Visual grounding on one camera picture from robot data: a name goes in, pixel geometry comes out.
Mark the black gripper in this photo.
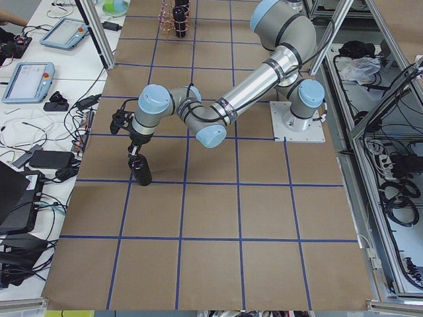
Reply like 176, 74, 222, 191
128, 131, 153, 158

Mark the dark glass wine bottle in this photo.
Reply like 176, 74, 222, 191
128, 154, 152, 186

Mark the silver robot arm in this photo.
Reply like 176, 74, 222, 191
128, 1, 325, 157

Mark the dark wine bottle in basket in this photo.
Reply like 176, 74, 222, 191
173, 6, 188, 38

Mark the orange black power strip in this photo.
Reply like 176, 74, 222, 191
71, 109, 95, 155

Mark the black power adapter brick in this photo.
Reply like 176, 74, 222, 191
29, 150, 74, 169

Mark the black laptop computer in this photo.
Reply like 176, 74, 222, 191
1, 162, 44, 234

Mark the teach pendant tablet lower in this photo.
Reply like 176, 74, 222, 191
1, 62, 55, 104

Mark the teach pendant tablet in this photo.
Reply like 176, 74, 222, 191
40, 18, 88, 50
1, 62, 55, 104

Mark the small black power adapter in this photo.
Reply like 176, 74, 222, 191
102, 21, 122, 32

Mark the teach pendant tablet upper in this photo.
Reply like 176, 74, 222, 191
40, 18, 88, 50

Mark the brown paper table mat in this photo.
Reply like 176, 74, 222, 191
43, 1, 373, 311

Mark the crumpled white cloth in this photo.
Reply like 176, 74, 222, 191
340, 57, 381, 85

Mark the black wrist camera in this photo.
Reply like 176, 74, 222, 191
110, 109, 134, 135

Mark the copper wire wine basket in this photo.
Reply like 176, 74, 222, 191
159, 0, 190, 36

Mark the aluminium frame post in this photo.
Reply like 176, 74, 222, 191
75, 0, 116, 71

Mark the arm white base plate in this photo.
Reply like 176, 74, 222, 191
270, 101, 326, 143

